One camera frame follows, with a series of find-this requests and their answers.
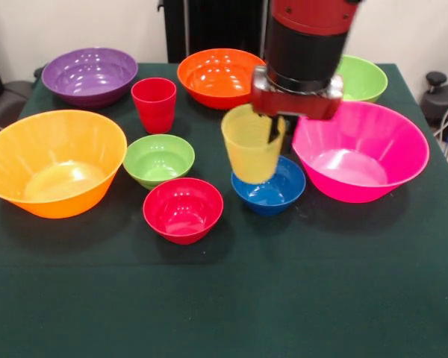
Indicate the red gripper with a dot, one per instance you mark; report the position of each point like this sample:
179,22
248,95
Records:
295,102

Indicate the yellow translucent cup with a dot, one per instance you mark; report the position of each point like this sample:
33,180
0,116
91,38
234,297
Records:
246,153

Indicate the small blue bowl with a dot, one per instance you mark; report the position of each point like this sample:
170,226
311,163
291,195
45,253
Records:
269,197

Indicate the large pink bowl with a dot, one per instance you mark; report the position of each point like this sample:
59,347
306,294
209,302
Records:
362,156

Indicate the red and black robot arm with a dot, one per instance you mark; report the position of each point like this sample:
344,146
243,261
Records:
306,48

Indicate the orange bowl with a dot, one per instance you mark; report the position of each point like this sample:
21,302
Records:
220,78

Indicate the large light green bowl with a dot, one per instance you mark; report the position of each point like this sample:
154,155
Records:
366,78

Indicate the small green bowl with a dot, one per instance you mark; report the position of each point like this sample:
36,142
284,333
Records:
158,160

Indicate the red cup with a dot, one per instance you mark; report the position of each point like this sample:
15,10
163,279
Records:
155,108

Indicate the small red bowl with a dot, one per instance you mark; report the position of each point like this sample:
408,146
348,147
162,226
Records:
183,210

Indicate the black round base with knob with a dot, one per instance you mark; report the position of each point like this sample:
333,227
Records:
444,100

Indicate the dark green tablecloth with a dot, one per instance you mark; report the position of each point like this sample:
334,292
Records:
224,298

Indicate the purple bowl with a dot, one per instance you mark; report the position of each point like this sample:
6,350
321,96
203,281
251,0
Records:
89,74

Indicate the large yellow-orange bowl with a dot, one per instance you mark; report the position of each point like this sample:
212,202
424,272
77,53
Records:
56,160

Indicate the small black knob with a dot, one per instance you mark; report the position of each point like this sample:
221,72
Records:
38,72

